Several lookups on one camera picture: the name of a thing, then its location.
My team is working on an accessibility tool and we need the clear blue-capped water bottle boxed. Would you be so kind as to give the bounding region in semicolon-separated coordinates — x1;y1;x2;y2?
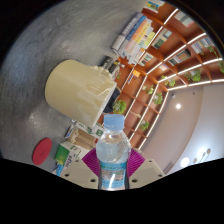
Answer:
95;113;132;191

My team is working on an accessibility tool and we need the colourful book stack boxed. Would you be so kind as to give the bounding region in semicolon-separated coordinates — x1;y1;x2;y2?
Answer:
110;12;157;66

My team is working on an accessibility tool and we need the tall green white carton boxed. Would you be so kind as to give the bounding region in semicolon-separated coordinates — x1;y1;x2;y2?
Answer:
71;120;104;138

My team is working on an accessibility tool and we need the flat round red coaster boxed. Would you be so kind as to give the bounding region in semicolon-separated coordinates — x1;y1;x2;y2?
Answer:
32;137;53;166

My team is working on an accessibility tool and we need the branched ceiling lamp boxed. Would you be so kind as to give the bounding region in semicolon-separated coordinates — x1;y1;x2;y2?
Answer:
179;148;212;169

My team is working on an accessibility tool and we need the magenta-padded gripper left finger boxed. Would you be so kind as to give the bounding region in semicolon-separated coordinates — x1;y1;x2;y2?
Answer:
59;148;101;190

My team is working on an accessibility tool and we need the green white box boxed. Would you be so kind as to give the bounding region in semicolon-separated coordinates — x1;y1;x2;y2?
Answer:
54;140;82;167

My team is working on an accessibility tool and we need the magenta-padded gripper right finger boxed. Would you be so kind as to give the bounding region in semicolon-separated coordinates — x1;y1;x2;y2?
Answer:
127;148;166;190

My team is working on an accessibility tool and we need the cream cup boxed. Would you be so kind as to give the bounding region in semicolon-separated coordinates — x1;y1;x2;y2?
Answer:
44;59;118;128

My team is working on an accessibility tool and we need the dark office chair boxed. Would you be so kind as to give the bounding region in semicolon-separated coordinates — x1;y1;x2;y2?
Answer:
103;87;122;114

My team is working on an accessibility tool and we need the wooden shelf unit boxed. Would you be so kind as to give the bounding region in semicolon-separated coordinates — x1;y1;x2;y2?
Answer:
96;1;224;151

